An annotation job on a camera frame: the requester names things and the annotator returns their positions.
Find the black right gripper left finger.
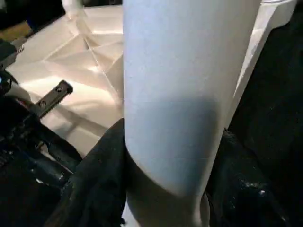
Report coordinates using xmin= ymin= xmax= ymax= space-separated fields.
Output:
xmin=44 ymin=118 xmax=129 ymax=227

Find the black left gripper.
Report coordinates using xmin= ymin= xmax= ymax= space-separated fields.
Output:
xmin=0 ymin=80 xmax=85 ymax=227

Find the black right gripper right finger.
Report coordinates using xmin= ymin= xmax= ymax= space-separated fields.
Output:
xmin=205 ymin=128 xmax=290 ymax=227

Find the white plastic table leg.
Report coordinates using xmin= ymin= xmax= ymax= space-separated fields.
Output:
xmin=122 ymin=0 xmax=262 ymax=227
xmin=62 ymin=0 xmax=85 ymax=20

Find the black plastic mat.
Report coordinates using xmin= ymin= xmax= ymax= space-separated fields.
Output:
xmin=226 ymin=7 xmax=303 ymax=227

